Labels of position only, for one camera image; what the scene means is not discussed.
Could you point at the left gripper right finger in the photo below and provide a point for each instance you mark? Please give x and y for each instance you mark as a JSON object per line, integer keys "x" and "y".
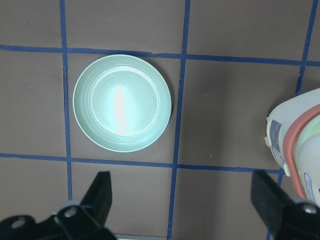
{"x": 285, "y": 218}

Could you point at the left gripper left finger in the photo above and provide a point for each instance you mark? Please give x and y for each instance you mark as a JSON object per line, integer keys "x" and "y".
{"x": 83, "y": 221}

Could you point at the white rice cooker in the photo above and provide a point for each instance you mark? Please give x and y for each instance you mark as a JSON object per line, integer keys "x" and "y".
{"x": 293, "y": 136}

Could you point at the left green plate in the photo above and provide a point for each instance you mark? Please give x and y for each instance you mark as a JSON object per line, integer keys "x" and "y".
{"x": 122, "y": 103}

